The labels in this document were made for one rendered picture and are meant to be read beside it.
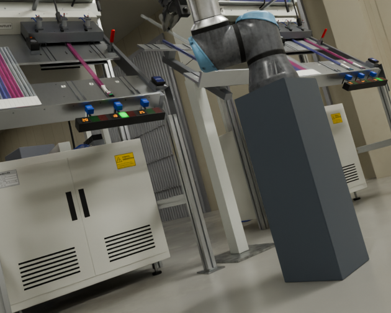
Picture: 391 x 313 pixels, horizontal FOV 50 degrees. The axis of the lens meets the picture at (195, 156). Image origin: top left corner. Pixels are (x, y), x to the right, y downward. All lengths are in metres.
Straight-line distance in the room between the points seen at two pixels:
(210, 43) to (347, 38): 3.02
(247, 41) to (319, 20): 3.41
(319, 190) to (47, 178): 1.09
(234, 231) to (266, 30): 0.92
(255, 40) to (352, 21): 2.97
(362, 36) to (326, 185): 3.04
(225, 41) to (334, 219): 0.58
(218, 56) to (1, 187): 0.98
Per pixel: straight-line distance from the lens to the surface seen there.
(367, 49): 4.10
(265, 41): 1.25
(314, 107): 1.25
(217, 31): 1.25
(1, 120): 1.50
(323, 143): 1.23
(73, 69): 2.32
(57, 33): 2.02
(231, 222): 1.84
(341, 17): 4.24
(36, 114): 1.52
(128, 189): 1.88
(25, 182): 1.77
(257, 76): 1.23
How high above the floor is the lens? 0.32
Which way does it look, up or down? 5 degrees up
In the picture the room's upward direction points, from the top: 15 degrees counter-clockwise
